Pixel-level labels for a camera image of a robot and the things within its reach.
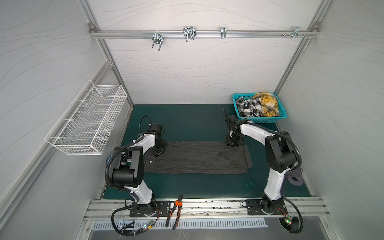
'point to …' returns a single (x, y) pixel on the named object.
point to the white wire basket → (85, 125)
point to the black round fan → (292, 224)
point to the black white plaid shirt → (249, 108)
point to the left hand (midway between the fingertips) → (166, 146)
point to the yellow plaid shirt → (269, 104)
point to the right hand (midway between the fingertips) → (233, 141)
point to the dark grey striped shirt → (207, 157)
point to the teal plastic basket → (247, 96)
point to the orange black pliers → (178, 202)
